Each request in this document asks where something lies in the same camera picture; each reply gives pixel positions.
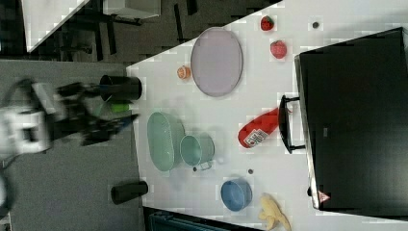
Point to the green measuring cup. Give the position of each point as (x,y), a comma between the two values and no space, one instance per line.
(197,151)

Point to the yellow peeled banana toy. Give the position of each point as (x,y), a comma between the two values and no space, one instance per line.
(272,214)

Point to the small red strawberry toy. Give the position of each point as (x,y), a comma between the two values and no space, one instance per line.
(266,23)

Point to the green oval colander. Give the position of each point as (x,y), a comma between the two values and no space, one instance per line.
(164,134)

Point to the grey round plate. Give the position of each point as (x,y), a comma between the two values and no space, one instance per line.
(216,62)

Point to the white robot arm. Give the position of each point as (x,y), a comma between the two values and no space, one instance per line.
(33,116)

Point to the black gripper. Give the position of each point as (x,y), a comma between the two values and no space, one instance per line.
(78,119)

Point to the black cylinder holder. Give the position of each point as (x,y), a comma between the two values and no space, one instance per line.
(120,88)

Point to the blue cup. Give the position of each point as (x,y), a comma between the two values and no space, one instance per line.
(236,194)

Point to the orange slice toy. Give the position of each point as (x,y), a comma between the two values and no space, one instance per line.
(184,72)

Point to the red ketchup bottle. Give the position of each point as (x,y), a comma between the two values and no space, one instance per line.
(258,129)

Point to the black cylinder table foot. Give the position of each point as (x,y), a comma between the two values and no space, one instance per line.
(126,192)

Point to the black toaster oven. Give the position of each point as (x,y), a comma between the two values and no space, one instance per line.
(352,99)

